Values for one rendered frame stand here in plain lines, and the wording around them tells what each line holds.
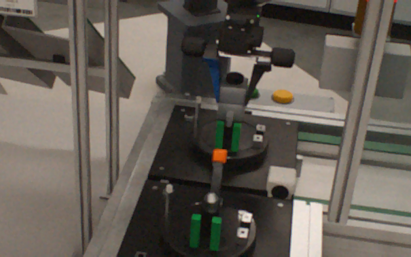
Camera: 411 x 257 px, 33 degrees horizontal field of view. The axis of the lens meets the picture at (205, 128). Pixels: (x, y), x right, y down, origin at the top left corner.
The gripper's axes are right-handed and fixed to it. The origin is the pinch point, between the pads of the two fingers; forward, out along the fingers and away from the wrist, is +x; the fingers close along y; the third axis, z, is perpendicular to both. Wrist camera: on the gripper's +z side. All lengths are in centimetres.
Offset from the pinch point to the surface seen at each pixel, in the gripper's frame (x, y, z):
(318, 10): -69, 26, -307
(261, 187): 16.3, 6.8, 2.8
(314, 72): -27, 26, -258
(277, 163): 12.3, 8.9, -3.8
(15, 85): 4, -52, -39
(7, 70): 2.2, -42.1, -7.8
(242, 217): 19.8, 4.7, 15.5
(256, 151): 10.7, 5.1, -2.7
